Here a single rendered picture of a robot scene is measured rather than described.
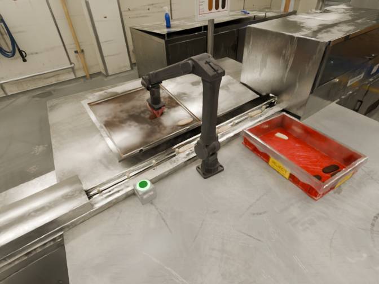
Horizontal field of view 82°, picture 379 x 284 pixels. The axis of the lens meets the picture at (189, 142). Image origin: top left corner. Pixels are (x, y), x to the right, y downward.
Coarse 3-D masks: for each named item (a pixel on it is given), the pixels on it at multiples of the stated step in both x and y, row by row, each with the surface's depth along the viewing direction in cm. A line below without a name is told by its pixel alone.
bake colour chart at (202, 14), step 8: (200, 0) 163; (208, 0) 166; (216, 0) 169; (224, 0) 173; (200, 8) 166; (208, 8) 170; (216, 8) 173; (224, 8) 177; (200, 16) 170; (208, 16) 173; (216, 16) 177; (224, 16) 181
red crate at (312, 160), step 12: (276, 132) 130; (288, 132) 129; (252, 144) 116; (276, 144) 121; (288, 144) 121; (300, 144) 121; (264, 156) 111; (288, 156) 114; (300, 156) 113; (312, 156) 113; (324, 156) 113; (312, 168) 106; (324, 180) 100; (312, 192) 92
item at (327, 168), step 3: (330, 165) 107; (333, 165) 106; (336, 165) 107; (324, 168) 105; (327, 168) 105; (330, 168) 104; (333, 168) 105; (336, 168) 105; (324, 171) 104; (327, 171) 103; (330, 171) 104; (333, 171) 104; (336, 171) 103; (339, 171) 103; (333, 174) 102; (318, 177) 101; (321, 177) 101
